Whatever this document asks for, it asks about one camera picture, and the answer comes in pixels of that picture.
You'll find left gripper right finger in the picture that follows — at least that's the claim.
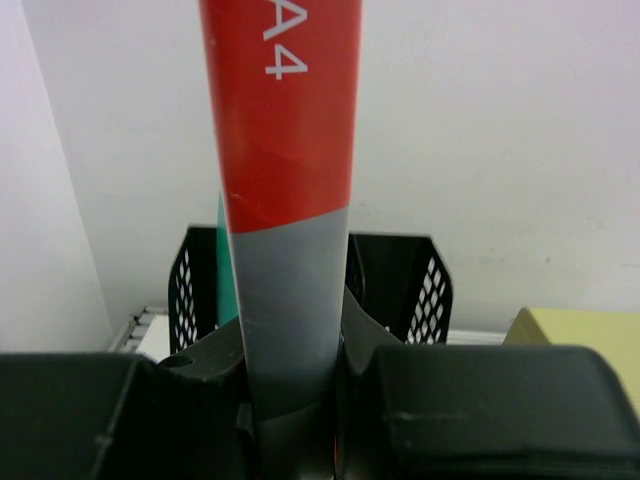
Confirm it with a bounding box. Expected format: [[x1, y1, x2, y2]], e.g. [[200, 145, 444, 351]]
[[335, 294, 639, 479]]

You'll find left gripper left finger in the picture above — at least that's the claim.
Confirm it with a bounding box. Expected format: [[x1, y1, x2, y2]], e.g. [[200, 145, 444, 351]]
[[1, 321, 256, 479]]

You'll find black three-slot file rack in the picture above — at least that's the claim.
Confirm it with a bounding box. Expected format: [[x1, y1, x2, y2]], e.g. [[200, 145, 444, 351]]
[[168, 226, 453, 353]]

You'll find green binder folder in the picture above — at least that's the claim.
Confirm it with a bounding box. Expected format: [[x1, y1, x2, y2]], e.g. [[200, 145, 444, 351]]
[[216, 195, 238, 326]]

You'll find olive green drawer toolbox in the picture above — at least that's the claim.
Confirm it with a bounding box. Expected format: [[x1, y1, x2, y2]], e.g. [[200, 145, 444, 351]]
[[503, 308, 640, 410]]

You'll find red folder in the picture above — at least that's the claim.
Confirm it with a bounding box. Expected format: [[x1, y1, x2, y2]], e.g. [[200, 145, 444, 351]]
[[200, 1, 362, 419]]

